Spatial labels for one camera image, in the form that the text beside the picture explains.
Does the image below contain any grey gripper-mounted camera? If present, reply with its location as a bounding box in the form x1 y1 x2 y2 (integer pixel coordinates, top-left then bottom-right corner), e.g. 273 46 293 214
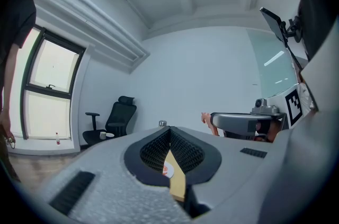
251 98 279 115

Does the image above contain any black office chair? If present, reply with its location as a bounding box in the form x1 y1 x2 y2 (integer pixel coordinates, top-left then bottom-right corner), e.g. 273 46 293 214
82 95 138 146

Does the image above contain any black-framed window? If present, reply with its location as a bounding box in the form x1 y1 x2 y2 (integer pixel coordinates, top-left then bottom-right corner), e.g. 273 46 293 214
10 26 87 141

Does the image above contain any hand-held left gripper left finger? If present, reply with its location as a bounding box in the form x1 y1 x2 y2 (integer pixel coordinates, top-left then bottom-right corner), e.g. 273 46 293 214
37 126 193 224

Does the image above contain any frosted glass partition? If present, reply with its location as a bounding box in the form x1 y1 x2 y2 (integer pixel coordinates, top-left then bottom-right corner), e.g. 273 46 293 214
245 28 298 98

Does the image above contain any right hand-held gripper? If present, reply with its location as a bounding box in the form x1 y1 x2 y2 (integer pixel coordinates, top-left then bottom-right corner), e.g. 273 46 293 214
211 86 304 137

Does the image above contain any black chest-mounted phone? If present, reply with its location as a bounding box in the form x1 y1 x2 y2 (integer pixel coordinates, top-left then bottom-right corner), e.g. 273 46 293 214
259 7 287 45

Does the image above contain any black phone mount clamp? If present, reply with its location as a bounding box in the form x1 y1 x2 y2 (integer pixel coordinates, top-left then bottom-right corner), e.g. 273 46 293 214
280 15 302 43

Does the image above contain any black cable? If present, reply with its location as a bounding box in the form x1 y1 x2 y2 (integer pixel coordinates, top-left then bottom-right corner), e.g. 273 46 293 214
286 44 303 70

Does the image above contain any white plate with food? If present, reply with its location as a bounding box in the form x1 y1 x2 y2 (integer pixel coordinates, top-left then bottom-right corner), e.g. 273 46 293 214
162 156 175 179

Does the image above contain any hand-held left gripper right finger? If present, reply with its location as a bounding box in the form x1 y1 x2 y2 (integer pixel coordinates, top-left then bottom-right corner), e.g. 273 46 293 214
169 126 288 224

